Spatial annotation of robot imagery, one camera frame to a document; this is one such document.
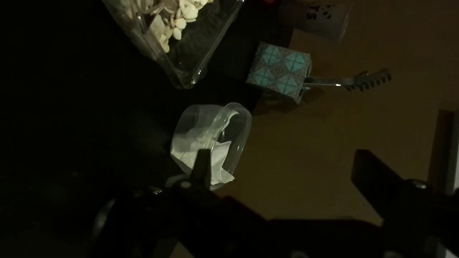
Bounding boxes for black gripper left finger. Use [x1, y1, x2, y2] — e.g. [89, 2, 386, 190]
[179, 148, 211, 190]

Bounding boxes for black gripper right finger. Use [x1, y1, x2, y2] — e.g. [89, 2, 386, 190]
[351, 148, 459, 224]

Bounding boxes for white paper cup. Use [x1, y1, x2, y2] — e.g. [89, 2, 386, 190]
[278, 0, 353, 41]

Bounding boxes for clear round container with tissue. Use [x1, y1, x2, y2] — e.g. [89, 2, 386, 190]
[171, 101, 252, 190]

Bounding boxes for clear rectangular lunchbox with seeds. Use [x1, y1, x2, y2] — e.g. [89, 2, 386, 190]
[102, 0, 245, 88]

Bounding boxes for patterned tissue box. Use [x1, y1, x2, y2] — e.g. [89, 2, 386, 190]
[247, 41, 313, 102]

